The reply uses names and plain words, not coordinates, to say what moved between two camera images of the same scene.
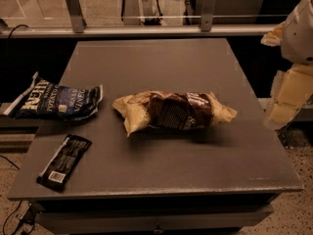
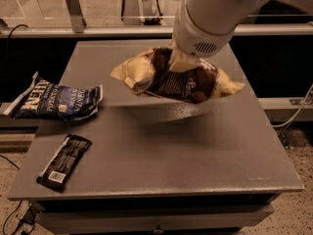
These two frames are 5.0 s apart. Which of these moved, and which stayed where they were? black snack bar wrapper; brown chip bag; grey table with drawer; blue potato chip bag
Moved: brown chip bag
Stayed: blue potato chip bag; black snack bar wrapper; grey table with drawer
